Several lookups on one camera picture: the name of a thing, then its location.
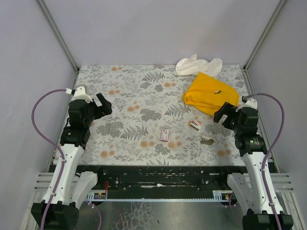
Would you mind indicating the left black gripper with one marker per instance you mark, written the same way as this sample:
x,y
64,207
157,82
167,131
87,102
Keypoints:
x,y
96,108

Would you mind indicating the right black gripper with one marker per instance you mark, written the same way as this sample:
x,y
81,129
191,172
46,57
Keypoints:
x,y
227,115

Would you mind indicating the red white staple box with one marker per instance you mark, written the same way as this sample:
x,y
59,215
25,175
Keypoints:
x,y
164,135

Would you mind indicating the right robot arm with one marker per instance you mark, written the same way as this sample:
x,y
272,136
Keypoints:
x,y
257,198

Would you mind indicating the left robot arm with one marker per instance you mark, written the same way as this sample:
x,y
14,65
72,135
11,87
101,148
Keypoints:
x,y
59,208

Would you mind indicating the yellow cloth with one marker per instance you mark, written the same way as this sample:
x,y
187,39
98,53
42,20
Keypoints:
x,y
201,94

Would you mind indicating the floral table mat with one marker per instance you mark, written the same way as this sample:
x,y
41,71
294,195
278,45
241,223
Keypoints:
x,y
146,99

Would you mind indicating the white cloth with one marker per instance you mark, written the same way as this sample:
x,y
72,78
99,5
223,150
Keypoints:
x,y
194,66

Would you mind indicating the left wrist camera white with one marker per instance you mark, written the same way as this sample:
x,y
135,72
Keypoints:
x,y
80,93

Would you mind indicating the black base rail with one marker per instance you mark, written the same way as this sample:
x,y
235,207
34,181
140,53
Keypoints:
x,y
123,177

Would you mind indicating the white slotted cable duct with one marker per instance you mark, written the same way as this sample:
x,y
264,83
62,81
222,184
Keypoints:
x,y
159,194

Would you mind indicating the left aluminium frame post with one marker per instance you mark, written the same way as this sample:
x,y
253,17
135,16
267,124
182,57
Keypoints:
x,y
57,34

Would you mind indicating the aluminium frame post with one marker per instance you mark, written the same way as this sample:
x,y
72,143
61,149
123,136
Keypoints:
x,y
57,34
281,4

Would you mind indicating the right aluminium frame post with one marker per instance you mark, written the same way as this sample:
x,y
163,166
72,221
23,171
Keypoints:
x,y
281,4

